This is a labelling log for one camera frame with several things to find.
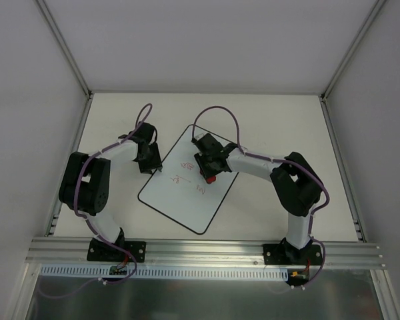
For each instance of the left aluminium frame post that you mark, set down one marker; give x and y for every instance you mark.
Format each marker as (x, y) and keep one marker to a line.
(62, 45)

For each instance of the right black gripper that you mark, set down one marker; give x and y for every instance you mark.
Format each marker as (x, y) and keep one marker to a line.
(207, 163)

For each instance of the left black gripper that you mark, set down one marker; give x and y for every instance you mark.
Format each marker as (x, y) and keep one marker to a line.
(150, 163)

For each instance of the white whiteboard black rim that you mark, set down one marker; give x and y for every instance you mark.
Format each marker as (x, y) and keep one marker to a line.
(180, 193)

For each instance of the right aluminium frame post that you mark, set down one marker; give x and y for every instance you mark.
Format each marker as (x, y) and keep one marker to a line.
(355, 44)

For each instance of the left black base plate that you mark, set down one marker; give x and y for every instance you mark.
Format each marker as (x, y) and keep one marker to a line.
(136, 251)

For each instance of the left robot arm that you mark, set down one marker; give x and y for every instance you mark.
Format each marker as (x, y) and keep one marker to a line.
(85, 185)

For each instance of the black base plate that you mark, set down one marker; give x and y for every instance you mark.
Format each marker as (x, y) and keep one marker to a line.
(282, 254)
(136, 251)

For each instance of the red whiteboard eraser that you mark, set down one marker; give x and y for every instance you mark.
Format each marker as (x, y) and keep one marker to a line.
(211, 180)

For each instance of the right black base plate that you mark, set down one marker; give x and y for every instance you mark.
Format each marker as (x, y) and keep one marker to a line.
(282, 254)

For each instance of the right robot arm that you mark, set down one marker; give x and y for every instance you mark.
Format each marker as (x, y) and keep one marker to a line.
(297, 186)

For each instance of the white slotted cable duct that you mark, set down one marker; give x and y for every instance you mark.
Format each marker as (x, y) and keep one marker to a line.
(166, 272)

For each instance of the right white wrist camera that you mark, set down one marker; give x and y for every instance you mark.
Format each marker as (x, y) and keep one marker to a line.
(197, 138)

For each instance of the aluminium frame post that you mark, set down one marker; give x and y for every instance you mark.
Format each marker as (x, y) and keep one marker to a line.
(62, 45)
(355, 44)

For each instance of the aluminium mounting rail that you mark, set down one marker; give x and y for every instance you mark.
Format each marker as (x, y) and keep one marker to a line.
(203, 253)

